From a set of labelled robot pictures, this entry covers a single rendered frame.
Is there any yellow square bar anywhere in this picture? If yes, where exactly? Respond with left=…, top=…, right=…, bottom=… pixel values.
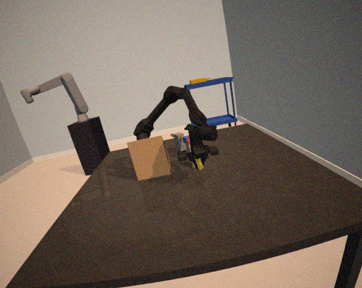
left=189, top=145, right=204, bottom=170

